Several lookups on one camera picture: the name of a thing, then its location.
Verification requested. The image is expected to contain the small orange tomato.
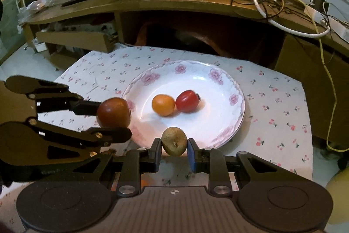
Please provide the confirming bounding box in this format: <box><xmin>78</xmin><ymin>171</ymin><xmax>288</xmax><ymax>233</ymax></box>
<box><xmin>152</xmin><ymin>94</ymin><xmax>175</xmax><ymax>117</ymax></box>

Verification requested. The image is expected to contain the white floral plate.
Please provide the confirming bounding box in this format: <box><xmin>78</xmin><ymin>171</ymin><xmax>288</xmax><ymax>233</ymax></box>
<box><xmin>122</xmin><ymin>60</ymin><xmax>246</xmax><ymax>149</ymax></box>

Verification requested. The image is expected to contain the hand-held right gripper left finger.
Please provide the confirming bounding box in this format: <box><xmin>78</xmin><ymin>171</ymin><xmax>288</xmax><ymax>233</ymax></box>
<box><xmin>73</xmin><ymin>137</ymin><xmax>163</xmax><ymax>197</ymax></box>

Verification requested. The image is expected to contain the thick white cable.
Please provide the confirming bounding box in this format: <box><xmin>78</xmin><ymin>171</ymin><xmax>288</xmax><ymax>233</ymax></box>
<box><xmin>247</xmin><ymin>0</ymin><xmax>332</xmax><ymax>38</ymax></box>

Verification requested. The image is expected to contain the dark red tomato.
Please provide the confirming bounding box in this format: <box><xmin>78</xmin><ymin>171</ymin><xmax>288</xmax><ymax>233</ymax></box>
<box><xmin>96</xmin><ymin>97</ymin><xmax>132</xmax><ymax>128</ymax></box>

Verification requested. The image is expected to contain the brown kiwi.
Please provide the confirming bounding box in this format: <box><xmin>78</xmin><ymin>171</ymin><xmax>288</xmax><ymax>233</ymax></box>
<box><xmin>161</xmin><ymin>126</ymin><xmax>188</xmax><ymax>156</ymax></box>

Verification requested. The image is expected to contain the bright red tomato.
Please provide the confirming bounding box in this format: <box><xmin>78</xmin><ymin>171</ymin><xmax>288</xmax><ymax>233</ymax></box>
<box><xmin>175</xmin><ymin>90</ymin><xmax>203</xmax><ymax>113</ymax></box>

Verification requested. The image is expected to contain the thin yellow cable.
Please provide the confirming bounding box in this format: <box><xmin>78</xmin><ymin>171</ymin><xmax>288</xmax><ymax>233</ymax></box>
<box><xmin>191</xmin><ymin>0</ymin><xmax>349</xmax><ymax>153</ymax></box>

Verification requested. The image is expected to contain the white power strip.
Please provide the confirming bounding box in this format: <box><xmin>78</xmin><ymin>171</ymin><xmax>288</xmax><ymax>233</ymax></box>
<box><xmin>305</xmin><ymin>5</ymin><xmax>349</xmax><ymax>44</ymax></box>

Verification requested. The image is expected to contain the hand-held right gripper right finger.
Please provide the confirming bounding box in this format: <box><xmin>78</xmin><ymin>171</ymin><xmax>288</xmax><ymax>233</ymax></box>
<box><xmin>187</xmin><ymin>138</ymin><xmax>298</xmax><ymax>197</ymax></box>

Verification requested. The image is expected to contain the wooden desk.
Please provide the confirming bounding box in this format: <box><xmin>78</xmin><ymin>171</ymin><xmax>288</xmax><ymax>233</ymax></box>
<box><xmin>18</xmin><ymin>0</ymin><xmax>349</xmax><ymax>157</ymax></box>

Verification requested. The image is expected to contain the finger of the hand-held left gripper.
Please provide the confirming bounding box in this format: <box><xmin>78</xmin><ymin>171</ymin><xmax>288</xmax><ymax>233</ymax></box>
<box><xmin>5</xmin><ymin>75</ymin><xmax>102</xmax><ymax>116</ymax></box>
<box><xmin>0</xmin><ymin>121</ymin><xmax>133</xmax><ymax>166</ymax></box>

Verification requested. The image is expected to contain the floral tablecloth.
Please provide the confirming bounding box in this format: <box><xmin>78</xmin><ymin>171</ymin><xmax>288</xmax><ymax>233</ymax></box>
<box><xmin>53</xmin><ymin>46</ymin><xmax>314</xmax><ymax>188</ymax></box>

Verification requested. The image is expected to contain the black caster wheel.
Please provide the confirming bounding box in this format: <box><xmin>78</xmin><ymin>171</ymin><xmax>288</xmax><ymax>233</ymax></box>
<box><xmin>337</xmin><ymin>151</ymin><xmax>349</xmax><ymax>171</ymax></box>

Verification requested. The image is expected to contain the clear plastic bag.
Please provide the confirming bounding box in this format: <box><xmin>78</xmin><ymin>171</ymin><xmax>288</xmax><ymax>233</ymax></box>
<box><xmin>18</xmin><ymin>0</ymin><xmax>63</xmax><ymax>25</ymax></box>

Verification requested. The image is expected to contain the wooden drawer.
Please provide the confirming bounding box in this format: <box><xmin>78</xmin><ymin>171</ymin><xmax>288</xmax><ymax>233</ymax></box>
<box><xmin>35</xmin><ymin>29</ymin><xmax>119</xmax><ymax>54</ymax></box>

